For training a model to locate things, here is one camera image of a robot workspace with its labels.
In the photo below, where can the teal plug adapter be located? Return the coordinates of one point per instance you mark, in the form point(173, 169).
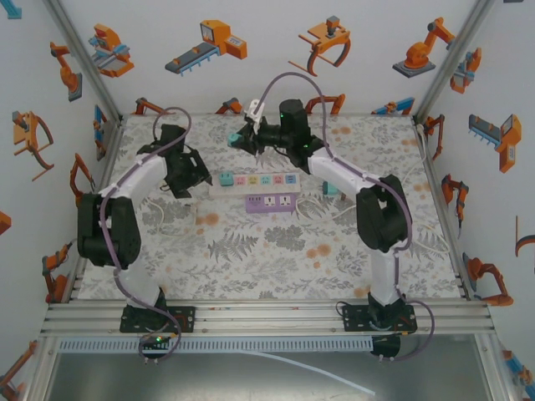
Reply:
point(226, 179)
point(234, 140)
point(330, 190)

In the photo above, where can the white power strip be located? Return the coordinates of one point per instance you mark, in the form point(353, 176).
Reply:
point(259, 186)

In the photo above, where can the purple power strip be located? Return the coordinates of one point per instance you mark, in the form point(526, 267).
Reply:
point(256, 205)

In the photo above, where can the floral table mat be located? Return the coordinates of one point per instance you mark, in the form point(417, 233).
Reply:
point(267, 259)

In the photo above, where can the black controller board green light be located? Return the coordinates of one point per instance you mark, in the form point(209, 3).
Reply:
point(156, 340)

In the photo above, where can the white plastic tube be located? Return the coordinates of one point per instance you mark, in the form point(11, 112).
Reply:
point(317, 369)

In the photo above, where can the black round controller housing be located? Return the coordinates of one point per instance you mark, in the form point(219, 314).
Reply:
point(386, 346)

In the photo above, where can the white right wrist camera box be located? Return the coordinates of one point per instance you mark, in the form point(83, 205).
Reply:
point(254, 109)

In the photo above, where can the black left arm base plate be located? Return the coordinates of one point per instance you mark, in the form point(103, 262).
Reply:
point(186, 319)

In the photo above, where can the aluminium frame beam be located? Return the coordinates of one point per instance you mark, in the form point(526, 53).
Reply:
point(267, 317)

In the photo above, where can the aluminium corner post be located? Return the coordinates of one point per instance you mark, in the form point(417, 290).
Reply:
point(79, 54)
point(451, 54)

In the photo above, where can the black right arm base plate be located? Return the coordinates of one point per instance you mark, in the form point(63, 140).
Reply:
point(353, 319)

